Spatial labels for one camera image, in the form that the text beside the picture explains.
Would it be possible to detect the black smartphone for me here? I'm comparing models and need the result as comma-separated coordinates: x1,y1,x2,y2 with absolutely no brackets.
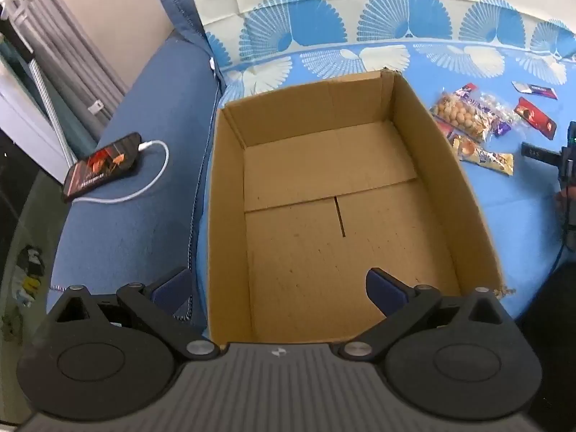
62,132,142,203

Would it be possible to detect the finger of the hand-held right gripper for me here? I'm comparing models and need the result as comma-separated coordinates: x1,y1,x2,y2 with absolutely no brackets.
521,143,562,163

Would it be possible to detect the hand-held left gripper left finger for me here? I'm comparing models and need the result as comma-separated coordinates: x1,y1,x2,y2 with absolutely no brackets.
47,266,221,361

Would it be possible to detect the brown cardboard box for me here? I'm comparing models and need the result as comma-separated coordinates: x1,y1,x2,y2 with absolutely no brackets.
204,68,511,349

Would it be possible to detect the person's right hand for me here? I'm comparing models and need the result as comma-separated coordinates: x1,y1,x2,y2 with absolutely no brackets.
554,186,573,216

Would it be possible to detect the white charging cable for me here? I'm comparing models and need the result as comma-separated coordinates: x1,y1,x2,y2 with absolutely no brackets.
72,140,170,205

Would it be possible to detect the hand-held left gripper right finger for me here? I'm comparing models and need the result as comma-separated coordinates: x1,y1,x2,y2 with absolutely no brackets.
337,267,518,363

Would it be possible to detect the white window frame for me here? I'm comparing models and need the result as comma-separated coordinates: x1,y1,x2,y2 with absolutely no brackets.
0,60,68,185

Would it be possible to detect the red and white snack packet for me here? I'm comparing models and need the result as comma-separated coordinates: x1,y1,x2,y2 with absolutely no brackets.
512,81,559,100

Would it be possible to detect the thin dark cable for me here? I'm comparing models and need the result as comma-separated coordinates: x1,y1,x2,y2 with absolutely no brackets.
551,215,570,280

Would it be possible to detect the clear bag of round snacks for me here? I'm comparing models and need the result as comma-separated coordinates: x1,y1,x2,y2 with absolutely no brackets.
429,92,490,142

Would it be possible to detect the grey curtain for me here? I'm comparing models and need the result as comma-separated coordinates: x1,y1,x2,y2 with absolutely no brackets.
0,0,129,140

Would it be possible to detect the purple swirl snack packet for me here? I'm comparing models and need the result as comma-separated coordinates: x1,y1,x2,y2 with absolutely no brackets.
454,85,513,138

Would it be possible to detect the dark window pane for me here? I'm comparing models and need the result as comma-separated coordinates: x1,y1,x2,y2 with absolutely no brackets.
0,130,68,424

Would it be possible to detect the yellow bread snack packet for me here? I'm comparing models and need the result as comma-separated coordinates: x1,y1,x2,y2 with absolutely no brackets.
451,137,514,177

